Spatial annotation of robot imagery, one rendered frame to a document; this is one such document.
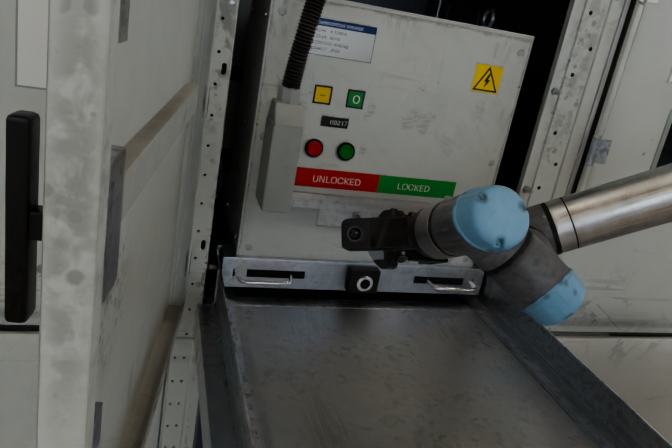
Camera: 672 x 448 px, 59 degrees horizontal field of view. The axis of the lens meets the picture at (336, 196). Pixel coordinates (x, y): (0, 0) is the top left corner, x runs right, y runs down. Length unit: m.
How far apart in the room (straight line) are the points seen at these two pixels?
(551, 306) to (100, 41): 0.58
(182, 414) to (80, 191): 0.90
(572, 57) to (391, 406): 0.69
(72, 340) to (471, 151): 0.90
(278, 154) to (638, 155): 0.73
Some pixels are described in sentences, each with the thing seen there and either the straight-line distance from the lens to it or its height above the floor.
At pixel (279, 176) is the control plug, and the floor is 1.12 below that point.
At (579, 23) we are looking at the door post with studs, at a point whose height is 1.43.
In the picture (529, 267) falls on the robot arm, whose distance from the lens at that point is 0.72.
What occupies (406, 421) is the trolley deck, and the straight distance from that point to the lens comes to 0.91.
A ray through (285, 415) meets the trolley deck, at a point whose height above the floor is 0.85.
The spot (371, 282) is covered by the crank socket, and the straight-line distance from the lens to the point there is 1.14.
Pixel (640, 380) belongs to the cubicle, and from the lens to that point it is 1.62.
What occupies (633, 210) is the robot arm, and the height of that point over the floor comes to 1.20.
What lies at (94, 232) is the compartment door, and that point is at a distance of 0.36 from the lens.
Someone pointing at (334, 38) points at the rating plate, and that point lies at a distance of 1.03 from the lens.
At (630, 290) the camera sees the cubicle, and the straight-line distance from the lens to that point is 1.45.
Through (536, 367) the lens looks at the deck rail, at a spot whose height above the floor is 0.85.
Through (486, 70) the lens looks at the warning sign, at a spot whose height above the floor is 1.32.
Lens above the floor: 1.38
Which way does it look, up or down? 18 degrees down
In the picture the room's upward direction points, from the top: 11 degrees clockwise
